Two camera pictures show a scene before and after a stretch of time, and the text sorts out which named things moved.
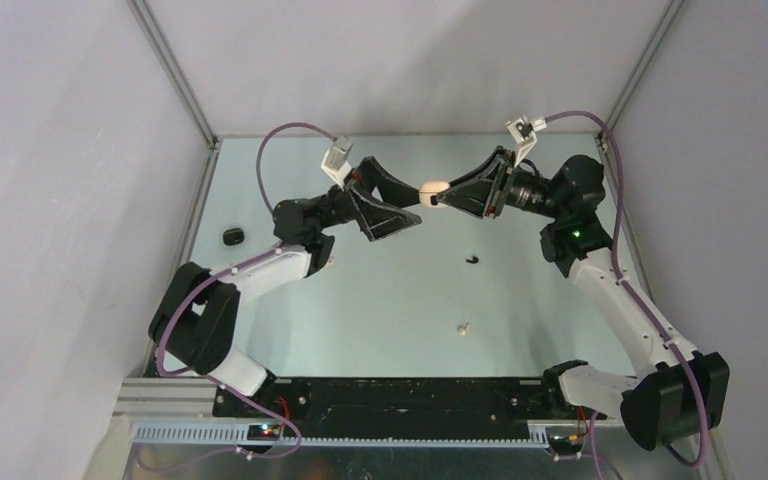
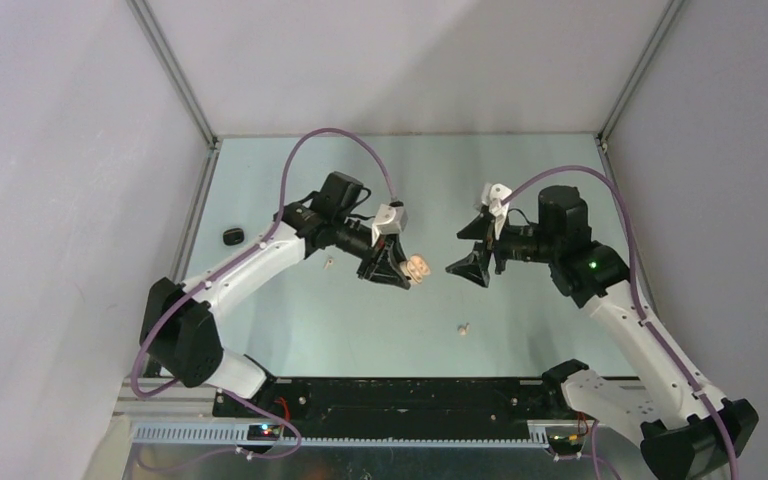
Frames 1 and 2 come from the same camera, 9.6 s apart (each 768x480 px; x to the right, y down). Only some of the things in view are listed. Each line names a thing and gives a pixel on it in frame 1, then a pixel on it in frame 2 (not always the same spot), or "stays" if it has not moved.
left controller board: [263, 432] stays
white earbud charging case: [431, 188] to [415, 268]
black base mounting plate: [397, 404] stays
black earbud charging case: [233, 236] stays
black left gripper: [381, 219] to [381, 266]
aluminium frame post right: [665, 25] stays
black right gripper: [480, 193] to [474, 266]
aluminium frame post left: [174, 72] stays
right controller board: [566, 445] stays
